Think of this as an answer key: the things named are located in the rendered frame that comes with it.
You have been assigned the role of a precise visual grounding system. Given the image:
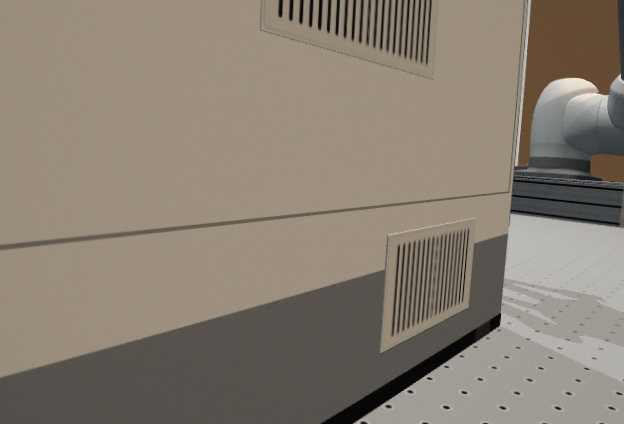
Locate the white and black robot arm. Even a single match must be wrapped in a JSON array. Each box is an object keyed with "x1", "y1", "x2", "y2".
[{"x1": 514, "y1": 0, "x2": 624, "y2": 182}]

